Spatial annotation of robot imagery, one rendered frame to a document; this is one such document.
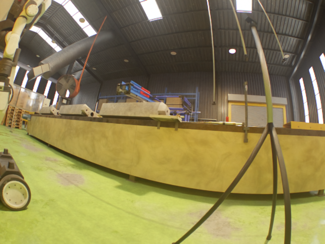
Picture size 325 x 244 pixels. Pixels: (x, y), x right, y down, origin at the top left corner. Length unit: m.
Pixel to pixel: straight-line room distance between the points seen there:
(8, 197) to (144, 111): 1.58
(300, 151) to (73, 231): 1.95
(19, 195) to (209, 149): 1.54
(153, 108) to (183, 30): 9.90
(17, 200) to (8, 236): 0.25
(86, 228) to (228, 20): 11.01
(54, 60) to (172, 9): 7.94
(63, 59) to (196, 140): 8.33
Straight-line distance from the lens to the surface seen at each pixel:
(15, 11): 1.19
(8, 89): 0.85
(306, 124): 1.85
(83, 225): 0.85
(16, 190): 0.90
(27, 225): 0.84
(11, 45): 0.87
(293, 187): 1.77
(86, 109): 2.56
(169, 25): 11.21
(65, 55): 9.01
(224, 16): 10.59
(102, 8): 11.57
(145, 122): 1.67
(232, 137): 1.46
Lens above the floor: 0.49
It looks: 10 degrees up
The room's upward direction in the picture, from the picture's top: 7 degrees clockwise
